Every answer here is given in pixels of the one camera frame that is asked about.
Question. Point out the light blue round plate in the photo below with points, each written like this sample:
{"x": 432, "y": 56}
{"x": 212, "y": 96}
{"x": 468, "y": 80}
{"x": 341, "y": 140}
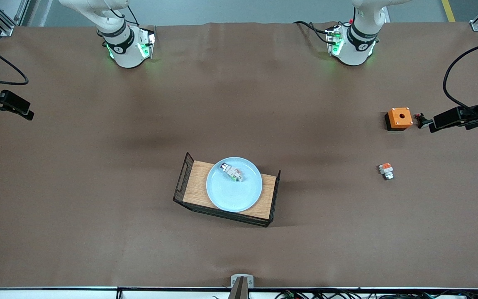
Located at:
{"x": 239, "y": 197}

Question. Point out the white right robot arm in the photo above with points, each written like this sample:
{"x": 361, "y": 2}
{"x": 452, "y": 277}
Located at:
{"x": 127, "y": 52}

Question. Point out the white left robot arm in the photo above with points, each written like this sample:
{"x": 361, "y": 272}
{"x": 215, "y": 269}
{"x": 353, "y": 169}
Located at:
{"x": 353, "y": 52}

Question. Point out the small black button part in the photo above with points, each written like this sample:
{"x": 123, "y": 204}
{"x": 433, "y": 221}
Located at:
{"x": 420, "y": 120}

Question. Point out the orange white contact block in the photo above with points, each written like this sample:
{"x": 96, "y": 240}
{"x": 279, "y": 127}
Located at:
{"x": 386, "y": 169}

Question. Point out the base connector box green light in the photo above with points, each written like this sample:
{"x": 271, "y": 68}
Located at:
{"x": 333, "y": 41}
{"x": 147, "y": 41}

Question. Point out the brown table mat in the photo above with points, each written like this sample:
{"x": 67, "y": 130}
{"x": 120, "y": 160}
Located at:
{"x": 222, "y": 257}

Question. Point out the orange button enclosure box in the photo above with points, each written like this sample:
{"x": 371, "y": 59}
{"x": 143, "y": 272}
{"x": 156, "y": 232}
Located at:
{"x": 400, "y": 118}

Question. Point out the white table edge rail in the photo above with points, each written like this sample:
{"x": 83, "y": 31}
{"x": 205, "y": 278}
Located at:
{"x": 56, "y": 295}

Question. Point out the grey metal bracket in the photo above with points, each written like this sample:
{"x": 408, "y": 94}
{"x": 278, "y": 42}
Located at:
{"x": 234, "y": 278}

